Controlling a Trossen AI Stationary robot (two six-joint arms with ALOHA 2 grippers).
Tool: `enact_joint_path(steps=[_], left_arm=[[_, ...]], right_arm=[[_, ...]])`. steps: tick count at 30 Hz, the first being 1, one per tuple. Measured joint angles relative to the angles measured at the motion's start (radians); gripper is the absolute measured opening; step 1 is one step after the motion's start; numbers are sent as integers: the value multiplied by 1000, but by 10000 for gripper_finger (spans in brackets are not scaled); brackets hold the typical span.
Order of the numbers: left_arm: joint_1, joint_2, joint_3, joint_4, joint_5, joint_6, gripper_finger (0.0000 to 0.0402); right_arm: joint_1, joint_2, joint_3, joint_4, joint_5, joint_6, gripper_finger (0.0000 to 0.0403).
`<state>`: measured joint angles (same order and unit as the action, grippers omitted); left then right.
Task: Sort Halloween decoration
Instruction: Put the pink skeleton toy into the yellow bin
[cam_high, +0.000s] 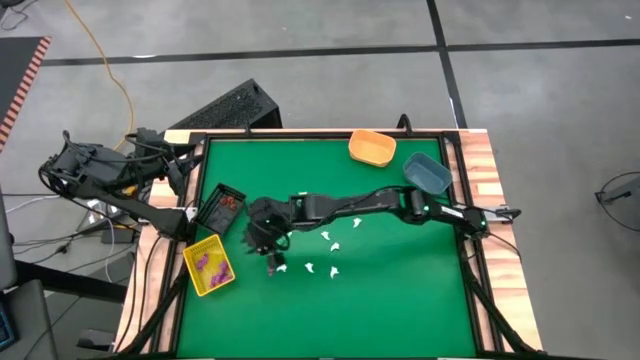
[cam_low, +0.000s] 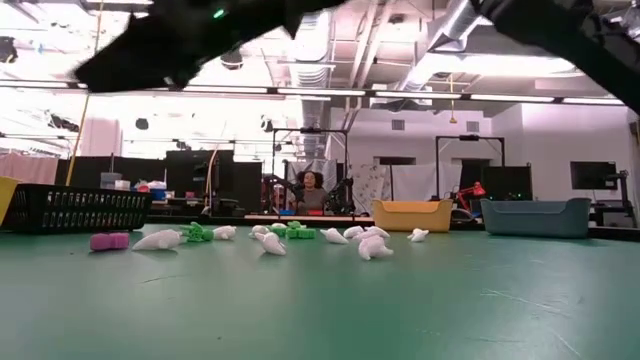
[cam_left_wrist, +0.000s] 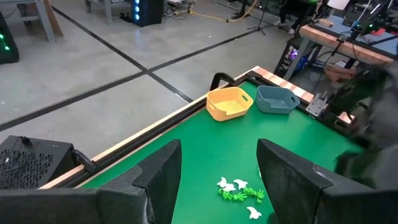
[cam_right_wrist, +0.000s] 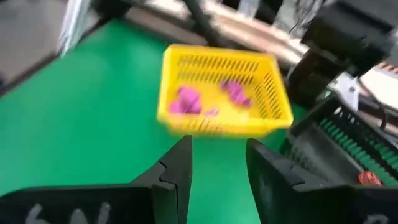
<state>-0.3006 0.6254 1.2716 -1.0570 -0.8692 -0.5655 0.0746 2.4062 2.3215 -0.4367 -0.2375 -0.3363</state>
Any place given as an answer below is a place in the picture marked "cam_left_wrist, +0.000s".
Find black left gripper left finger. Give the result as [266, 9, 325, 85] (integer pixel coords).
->
[0, 139, 183, 224]

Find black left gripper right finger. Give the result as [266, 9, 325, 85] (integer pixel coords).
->
[256, 138, 398, 224]

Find black C-clamp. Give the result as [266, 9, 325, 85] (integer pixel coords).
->
[72, 149, 98, 174]
[210, 72, 239, 91]

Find black computer case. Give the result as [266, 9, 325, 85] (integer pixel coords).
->
[0, 135, 77, 190]

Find blue-grey plastic tub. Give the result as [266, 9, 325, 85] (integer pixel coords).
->
[254, 85, 301, 114]

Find green table mat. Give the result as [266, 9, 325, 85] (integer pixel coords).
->
[82, 80, 364, 224]

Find yellow plastic tub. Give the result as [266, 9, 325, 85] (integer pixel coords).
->
[206, 86, 254, 122]

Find wooden workbench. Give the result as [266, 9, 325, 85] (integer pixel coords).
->
[275, 15, 398, 82]

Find black device green lights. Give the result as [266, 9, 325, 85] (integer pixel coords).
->
[0, 11, 21, 65]

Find grey metal table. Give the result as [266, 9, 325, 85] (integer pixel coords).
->
[0, 0, 65, 44]

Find black tripod stand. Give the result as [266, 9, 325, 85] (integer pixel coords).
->
[247, 0, 269, 36]

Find black computer tower blue lights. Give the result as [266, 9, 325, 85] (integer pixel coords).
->
[130, 0, 165, 27]

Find silver metal bracket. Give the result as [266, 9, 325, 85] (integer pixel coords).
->
[305, 91, 330, 118]

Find yellow floor cable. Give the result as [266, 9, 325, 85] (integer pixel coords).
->
[172, 0, 259, 23]

